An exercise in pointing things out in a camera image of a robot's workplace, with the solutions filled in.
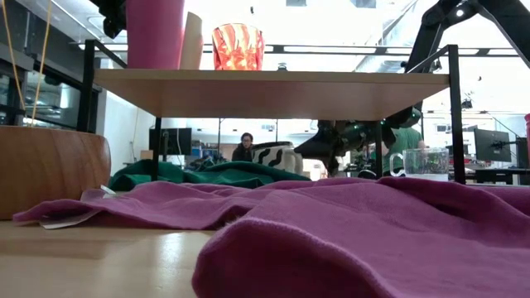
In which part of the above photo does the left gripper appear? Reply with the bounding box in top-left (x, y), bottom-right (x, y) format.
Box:
top-left (89, 0), bottom-right (128, 39)

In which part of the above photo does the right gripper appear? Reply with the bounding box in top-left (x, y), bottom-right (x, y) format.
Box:
top-left (294, 108), bottom-right (422, 177)

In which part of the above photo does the magenta plastic cup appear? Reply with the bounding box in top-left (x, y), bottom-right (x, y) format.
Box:
top-left (126, 0), bottom-right (186, 70)

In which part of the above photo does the white mug with black squiggles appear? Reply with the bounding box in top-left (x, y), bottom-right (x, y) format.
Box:
top-left (251, 141), bottom-right (306, 175)

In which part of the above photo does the tall beige cup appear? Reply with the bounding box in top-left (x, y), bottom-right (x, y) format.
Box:
top-left (180, 11), bottom-right (205, 70)

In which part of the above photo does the wooden shelf with black frame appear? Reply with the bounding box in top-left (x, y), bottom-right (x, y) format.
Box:
top-left (78, 40), bottom-right (467, 185)

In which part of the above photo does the clear glass mug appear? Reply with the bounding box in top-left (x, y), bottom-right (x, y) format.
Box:
top-left (388, 147), bottom-right (451, 182)

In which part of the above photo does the orange patterned glass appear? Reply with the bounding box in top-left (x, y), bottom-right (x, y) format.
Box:
top-left (211, 23), bottom-right (265, 71)

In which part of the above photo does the wooden cup with handle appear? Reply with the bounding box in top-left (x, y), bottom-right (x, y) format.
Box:
top-left (0, 126), bottom-right (112, 220)

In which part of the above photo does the red mug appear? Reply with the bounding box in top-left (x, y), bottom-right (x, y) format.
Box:
top-left (524, 113), bottom-right (530, 166)

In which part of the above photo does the person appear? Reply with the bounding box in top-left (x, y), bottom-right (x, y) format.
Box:
top-left (230, 132), bottom-right (255, 163)
top-left (383, 126), bottom-right (426, 175)

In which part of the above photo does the purple cloth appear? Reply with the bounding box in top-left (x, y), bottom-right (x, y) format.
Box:
top-left (12, 176), bottom-right (530, 298)

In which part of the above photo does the green cloth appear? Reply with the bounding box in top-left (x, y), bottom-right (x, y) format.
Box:
top-left (108, 160), bottom-right (311, 191)

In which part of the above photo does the black computer monitor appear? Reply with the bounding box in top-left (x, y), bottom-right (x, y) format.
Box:
top-left (474, 128), bottom-right (513, 163)
top-left (515, 137), bottom-right (530, 170)
top-left (148, 127), bottom-right (193, 156)

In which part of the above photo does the thin yellow cord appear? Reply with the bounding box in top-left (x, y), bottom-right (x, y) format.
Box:
top-left (31, 0), bottom-right (54, 125)
top-left (1, 0), bottom-right (22, 125)

